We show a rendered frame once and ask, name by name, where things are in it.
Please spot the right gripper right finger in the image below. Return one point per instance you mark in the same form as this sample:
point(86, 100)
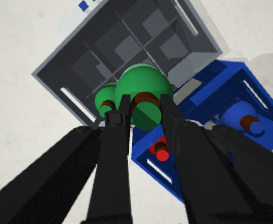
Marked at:
point(211, 194)

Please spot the white paper pick list strip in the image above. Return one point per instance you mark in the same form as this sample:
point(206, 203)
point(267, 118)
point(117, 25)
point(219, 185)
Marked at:
point(69, 23)

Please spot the white bottle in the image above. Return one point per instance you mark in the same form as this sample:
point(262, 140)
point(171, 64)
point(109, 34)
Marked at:
point(209, 125)

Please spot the blue crate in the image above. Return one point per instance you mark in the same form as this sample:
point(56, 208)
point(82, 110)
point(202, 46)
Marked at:
point(201, 98)

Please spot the green bottle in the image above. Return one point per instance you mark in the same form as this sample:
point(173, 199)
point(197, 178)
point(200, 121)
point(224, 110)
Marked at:
point(104, 99)
point(145, 83)

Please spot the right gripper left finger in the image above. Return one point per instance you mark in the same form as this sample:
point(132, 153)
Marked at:
point(46, 190)

